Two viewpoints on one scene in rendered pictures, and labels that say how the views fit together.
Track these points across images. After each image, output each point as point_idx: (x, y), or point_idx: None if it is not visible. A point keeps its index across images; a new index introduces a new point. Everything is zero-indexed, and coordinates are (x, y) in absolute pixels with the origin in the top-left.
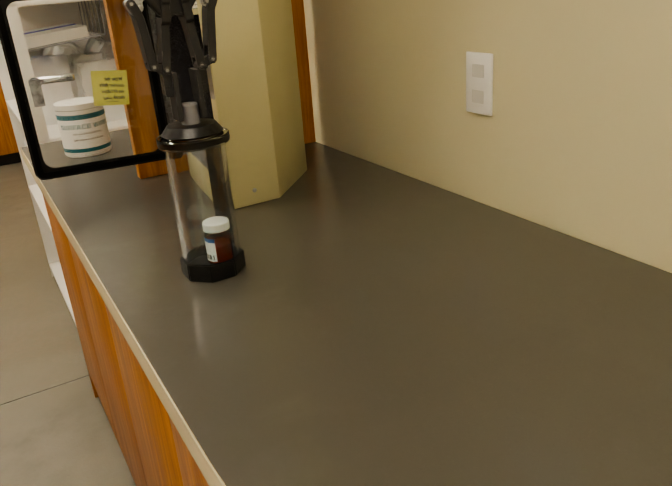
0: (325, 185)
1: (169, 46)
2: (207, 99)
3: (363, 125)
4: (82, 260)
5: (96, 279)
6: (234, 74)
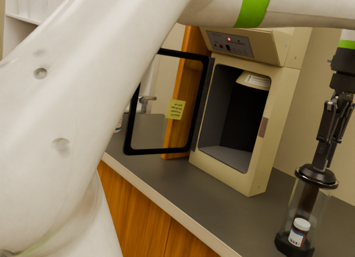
0: (279, 186)
1: (335, 129)
2: (215, 124)
3: (277, 150)
4: (184, 222)
5: (221, 245)
6: (274, 126)
